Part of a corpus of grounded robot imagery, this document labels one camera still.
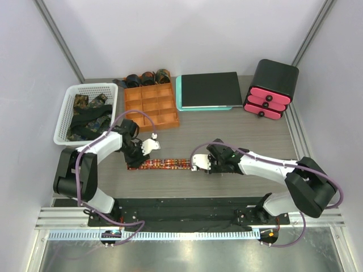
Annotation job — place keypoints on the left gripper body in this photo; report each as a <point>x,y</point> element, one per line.
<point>134,152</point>

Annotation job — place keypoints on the rolled brown floral tie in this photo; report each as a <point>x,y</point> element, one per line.
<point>147,78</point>

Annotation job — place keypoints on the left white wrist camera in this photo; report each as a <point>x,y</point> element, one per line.
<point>150,144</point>

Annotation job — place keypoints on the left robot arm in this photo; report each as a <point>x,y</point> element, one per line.
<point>77,171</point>

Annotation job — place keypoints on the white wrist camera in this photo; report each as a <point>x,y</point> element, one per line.
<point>200,161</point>
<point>150,144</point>

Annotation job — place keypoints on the white slotted cable duct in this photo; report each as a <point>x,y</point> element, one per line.
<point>109,235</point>

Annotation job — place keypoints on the black tie in basket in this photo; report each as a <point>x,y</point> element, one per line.
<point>89,123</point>

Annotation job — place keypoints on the teal tray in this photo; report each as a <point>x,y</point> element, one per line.
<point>178,98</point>

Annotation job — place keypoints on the black pink drawer cabinet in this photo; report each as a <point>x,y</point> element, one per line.
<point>272,89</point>

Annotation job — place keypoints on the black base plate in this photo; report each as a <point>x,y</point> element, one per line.
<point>189,215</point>

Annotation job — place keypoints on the black notebook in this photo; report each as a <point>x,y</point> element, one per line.
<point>211,90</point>

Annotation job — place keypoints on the orange compartment tray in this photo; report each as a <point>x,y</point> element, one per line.
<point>150,106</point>

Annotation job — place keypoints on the aluminium rail frame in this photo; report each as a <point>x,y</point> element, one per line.
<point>54,218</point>

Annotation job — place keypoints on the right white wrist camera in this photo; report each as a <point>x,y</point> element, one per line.
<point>200,161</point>

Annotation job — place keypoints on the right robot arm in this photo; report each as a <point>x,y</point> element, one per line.
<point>308,188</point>

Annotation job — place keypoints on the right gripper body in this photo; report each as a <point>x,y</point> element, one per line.
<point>216,165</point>

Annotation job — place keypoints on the multicoloured plaid tie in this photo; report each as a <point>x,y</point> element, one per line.
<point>171,164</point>

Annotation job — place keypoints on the dark floral tie in basket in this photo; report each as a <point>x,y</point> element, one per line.
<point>82,101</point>

